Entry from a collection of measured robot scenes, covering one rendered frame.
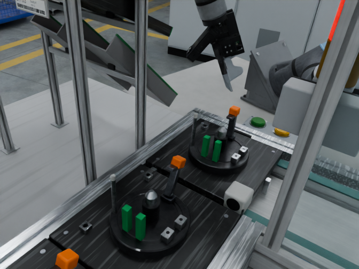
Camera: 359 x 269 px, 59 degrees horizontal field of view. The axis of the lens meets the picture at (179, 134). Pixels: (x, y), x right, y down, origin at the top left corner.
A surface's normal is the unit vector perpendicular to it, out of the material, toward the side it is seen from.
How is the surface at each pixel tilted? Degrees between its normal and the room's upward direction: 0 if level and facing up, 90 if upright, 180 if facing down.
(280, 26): 90
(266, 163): 0
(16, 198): 0
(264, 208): 0
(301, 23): 90
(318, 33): 90
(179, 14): 90
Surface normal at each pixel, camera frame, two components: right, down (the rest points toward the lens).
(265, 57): 0.56, -0.28
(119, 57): 0.72, 0.43
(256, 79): -0.70, 0.36
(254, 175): 0.07, -0.83
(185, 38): -0.41, 0.48
